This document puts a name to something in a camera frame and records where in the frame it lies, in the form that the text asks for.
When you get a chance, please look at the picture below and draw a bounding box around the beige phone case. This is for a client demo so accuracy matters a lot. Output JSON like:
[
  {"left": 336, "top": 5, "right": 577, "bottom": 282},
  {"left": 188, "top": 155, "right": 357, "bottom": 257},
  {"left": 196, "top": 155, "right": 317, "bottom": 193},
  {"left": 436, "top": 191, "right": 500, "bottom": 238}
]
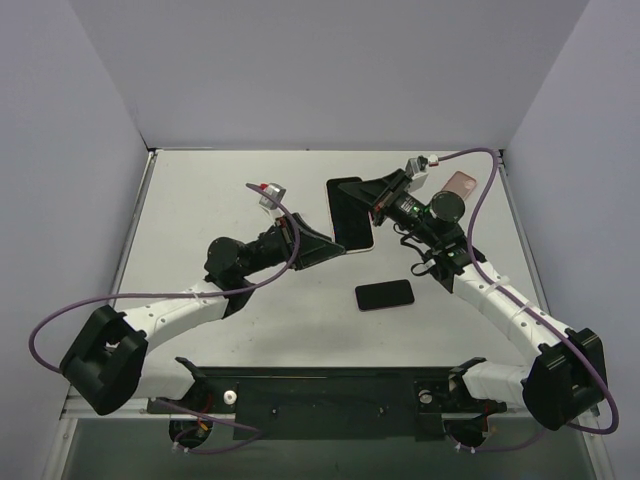
[{"left": 324, "top": 174, "right": 377, "bottom": 254}]

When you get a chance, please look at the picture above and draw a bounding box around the pink phone case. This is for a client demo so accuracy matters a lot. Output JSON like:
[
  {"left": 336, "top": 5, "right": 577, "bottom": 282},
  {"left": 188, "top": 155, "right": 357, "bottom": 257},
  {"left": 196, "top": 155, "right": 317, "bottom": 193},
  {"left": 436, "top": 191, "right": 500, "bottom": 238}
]
[{"left": 442, "top": 170, "right": 477, "bottom": 201}]

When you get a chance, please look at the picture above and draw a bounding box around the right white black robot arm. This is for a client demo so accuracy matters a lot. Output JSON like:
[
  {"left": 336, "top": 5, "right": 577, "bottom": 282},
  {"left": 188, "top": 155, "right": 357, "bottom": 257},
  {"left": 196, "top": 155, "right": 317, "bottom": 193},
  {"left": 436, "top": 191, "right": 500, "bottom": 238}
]
[{"left": 340, "top": 170, "right": 606, "bottom": 430}]

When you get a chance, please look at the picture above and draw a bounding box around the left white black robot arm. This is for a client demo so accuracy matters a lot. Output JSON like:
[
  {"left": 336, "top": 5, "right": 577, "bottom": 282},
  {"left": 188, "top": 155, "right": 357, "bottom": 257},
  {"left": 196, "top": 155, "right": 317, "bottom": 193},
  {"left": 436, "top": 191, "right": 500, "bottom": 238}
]
[{"left": 60, "top": 215, "right": 345, "bottom": 415}]

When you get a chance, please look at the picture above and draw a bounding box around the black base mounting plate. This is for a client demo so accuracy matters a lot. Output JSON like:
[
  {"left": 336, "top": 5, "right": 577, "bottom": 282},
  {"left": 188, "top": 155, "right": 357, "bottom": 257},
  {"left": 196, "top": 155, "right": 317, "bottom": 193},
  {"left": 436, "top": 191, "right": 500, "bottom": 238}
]
[{"left": 149, "top": 366, "right": 507, "bottom": 441}]

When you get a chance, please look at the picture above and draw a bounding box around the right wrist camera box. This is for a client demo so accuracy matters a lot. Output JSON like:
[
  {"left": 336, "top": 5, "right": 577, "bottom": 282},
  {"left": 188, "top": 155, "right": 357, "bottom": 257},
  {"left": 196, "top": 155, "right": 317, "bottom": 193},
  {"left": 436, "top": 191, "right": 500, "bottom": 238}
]
[{"left": 405, "top": 154, "right": 440, "bottom": 192}]

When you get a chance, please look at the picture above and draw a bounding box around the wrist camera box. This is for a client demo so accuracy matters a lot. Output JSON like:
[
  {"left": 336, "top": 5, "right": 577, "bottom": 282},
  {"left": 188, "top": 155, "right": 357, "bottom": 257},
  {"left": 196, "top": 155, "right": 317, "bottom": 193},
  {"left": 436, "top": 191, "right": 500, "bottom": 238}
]
[
  {"left": 405, "top": 154, "right": 440, "bottom": 192},
  {"left": 259, "top": 183, "right": 286, "bottom": 214}
]

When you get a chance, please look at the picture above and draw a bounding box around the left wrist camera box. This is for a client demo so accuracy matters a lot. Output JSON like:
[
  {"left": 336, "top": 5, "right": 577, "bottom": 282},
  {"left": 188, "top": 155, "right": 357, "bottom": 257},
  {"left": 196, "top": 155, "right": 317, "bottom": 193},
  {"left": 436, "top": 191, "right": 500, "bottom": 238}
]
[{"left": 259, "top": 183, "right": 286, "bottom": 214}]

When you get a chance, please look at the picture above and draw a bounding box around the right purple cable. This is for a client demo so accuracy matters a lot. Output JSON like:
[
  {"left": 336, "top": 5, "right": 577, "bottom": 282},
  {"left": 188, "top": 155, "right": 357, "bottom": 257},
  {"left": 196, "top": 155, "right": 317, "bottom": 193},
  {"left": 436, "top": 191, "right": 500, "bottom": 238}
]
[{"left": 429, "top": 147, "right": 620, "bottom": 434}]

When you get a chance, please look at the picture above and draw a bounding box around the purple cable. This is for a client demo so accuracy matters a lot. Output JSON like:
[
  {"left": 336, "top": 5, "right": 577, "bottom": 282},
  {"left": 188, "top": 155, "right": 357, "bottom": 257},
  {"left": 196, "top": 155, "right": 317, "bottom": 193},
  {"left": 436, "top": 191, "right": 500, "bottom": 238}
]
[
  {"left": 429, "top": 147, "right": 620, "bottom": 434},
  {"left": 28, "top": 182, "right": 304, "bottom": 375}
]

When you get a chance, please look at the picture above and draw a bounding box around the aluminium table frame rail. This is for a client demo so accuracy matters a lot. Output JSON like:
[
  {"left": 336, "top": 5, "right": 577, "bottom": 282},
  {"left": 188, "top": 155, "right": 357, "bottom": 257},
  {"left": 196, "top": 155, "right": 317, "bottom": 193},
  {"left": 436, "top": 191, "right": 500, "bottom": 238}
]
[{"left": 41, "top": 149, "right": 157, "bottom": 480}]

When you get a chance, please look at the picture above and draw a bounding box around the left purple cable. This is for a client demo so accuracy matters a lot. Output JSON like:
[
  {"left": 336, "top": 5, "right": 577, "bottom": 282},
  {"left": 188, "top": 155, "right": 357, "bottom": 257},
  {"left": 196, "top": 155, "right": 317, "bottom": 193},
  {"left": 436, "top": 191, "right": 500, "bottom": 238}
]
[{"left": 28, "top": 182, "right": 304, "bottom": 375}]

